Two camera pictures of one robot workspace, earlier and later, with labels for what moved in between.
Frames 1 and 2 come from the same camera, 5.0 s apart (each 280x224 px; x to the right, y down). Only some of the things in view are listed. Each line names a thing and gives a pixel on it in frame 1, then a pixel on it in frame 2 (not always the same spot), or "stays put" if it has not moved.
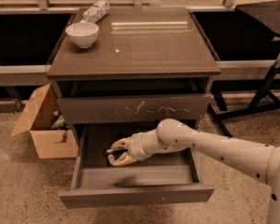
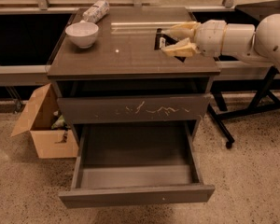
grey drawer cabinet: x=120 y=71 stays put
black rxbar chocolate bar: x=114 y=154 -> x=163 y=40
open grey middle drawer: x=172 y=176 stays put
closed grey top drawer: x=87 y=109 stays put
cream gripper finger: x=122 y=144 -> x=184 y=49
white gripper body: x=134 y=147 -> x=209 y=35
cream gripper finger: x=124 y=160 -> x=182 y=30
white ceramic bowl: x=83 y=34 stays put
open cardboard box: x=45 y=123 stays put
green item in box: x=60 y=124 stays put
